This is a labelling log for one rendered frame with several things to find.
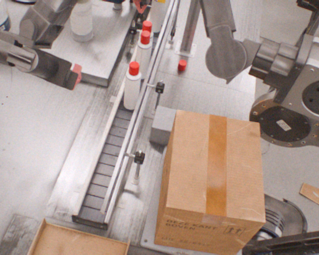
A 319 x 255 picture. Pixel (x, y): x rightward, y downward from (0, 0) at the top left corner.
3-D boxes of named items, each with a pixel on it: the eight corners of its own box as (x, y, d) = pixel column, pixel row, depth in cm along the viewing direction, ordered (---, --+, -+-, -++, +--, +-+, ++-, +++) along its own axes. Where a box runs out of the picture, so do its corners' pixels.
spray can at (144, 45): (136, 69, 146) (140, 27, 130) (149, 72, 146) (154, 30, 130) (132, 78, 143) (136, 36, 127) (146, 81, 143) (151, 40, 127)
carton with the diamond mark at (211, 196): (164, 157, 128) (176, 108, 106) (233, 168, 128) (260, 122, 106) (153, 245, 110) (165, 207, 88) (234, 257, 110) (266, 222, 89)
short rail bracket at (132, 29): (129, 40, 163) (131, 17, 153) (136, 42, 163) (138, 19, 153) (127, 45, 161) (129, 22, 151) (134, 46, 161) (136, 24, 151)
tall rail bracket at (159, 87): (142, 103, 143) (146, 73, 130) (160, 108, 143) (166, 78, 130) (140, 109, 141) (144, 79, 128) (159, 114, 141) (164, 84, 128)
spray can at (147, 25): (137, 59, 150) (142, 16, 133) (150, 62, 149) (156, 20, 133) (134, 68, 147) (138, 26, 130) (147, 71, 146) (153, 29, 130)
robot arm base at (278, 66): (278, 107, 74) (305, 62, 65) (240, 91, 75) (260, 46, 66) (287, 79, 79) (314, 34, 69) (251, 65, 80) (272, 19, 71)
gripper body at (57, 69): (37, 49, 95) (22, 42, 88) (73, 62, 93) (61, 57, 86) (29, 73, 95) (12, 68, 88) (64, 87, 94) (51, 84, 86)
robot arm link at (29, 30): (36, 22, 78) (57, 26, 86) (-11, 3, 79) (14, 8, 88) (23, 77, 81) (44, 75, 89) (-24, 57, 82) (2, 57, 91)
